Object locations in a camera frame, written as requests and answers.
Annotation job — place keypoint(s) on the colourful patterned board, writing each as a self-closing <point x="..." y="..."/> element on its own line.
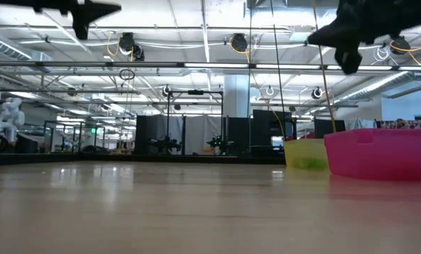
<point x="417" y="124"/>

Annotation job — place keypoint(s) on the heap of green rubber bands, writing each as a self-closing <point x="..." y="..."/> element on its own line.
<point x="307" y="163"/>

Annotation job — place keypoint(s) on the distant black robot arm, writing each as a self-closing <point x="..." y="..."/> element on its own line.
<point x="217" y="143"/>
<point x="166" y="143"/>

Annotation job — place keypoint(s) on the black metal rig frame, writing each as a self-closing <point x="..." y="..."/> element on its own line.
<point x="195" y="92"/>

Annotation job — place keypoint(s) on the long ceiling light bar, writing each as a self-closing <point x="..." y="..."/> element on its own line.
<point x="214" y="65"/>

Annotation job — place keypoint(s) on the person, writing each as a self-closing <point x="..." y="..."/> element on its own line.
<point x="400" y="123"/>

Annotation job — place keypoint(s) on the red plastic basket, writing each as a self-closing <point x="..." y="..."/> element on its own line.
<point x="383" y="155"/>

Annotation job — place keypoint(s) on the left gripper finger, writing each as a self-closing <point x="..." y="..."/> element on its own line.
<point x="101" y="8"/>
<point x="80" y="26"/>

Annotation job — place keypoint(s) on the yellow plastic basket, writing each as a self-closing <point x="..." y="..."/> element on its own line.
<point x="306" y="151"/>

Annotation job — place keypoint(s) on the white humanoid robot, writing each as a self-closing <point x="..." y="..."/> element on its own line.
<point x="11" y="116"/>

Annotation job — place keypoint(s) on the black partition panel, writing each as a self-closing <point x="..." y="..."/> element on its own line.
<point x="150" y="134"/>

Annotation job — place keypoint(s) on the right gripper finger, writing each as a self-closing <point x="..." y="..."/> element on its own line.
<point x="332" y="37"/>
<point x="348" y="61"/>

